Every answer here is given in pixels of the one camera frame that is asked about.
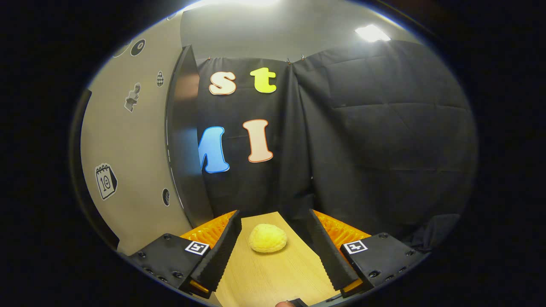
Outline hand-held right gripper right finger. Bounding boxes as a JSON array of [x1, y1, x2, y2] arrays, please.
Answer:
[[308, 209, 427, 299]]

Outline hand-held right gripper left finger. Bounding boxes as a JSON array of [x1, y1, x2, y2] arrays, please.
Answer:
[[128, 210, 242, 299]]

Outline beige cabinet door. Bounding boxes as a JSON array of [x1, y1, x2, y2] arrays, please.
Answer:
[[80, 13, 195, 256]]

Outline dark grey cabinet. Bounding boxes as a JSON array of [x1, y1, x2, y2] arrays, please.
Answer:
[[166, 45, 214, 229]]

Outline yellow toy bread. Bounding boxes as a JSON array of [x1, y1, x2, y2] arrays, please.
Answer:
[[249, 223, 288, 253]]

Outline black backdrop cloth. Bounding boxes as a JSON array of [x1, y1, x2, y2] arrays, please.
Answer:
[[194, 41, 478, 252]]

